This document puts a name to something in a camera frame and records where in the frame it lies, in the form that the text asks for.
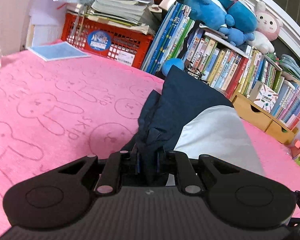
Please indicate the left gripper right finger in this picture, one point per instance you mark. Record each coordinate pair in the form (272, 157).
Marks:
(235, 195)

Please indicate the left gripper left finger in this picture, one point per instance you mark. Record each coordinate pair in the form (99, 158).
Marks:
(62, 196)

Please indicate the navy and white jacket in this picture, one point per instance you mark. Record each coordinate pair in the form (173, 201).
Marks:
(190, 117)

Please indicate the wooden drawer organizer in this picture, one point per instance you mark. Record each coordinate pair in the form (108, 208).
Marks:
(258, 117)

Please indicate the pink bunny towel mat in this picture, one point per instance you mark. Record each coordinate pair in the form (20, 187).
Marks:
(53, 113)

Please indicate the small patterned box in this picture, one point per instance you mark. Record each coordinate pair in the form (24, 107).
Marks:
(263, 96)

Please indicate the row of upright books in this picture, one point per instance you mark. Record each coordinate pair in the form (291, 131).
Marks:
(225, 67)

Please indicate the miniature black bicycle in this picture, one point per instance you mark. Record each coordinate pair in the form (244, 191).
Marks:
(194, 72)

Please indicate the light blue booklet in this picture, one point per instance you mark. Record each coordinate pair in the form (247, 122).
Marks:
(57, 51)

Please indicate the blue ball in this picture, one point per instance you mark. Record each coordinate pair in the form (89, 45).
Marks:
(170, 63)

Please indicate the red plastic crate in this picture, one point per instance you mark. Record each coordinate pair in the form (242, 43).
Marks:
(123, 45)

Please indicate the tall blue picture books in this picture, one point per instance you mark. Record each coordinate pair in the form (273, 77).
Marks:
(169, 39)

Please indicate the pink bunny plush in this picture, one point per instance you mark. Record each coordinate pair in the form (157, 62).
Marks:
(268, 29)

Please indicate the large blue plush toy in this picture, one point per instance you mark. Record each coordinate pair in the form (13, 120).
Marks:
(234, 18)

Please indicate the stack of papers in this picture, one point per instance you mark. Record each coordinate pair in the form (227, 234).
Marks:
(129, 14)

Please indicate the white shelf frame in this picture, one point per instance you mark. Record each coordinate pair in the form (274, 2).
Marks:
(277, 17)

